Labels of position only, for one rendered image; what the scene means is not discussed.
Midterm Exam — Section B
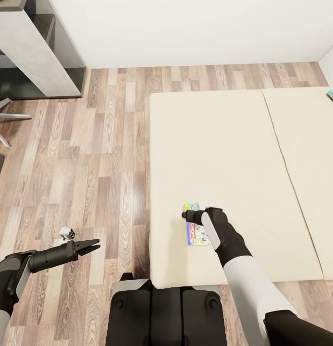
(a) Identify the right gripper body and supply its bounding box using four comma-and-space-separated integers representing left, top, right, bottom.
186, 210, 203, 225

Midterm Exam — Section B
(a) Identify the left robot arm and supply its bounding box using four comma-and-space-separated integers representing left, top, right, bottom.
0, 227, 100, 346

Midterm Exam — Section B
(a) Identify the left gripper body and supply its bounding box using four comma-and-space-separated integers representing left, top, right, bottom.
46, 240, 79, 269

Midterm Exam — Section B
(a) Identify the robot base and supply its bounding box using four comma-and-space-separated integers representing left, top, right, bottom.
105, 272, 227, 346

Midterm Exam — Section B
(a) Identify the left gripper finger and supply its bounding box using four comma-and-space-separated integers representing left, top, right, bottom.
73, 239, 99, 256
78, 245, 100, 256

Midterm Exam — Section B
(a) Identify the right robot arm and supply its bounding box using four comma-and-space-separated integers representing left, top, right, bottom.
182, 200, 333, 346

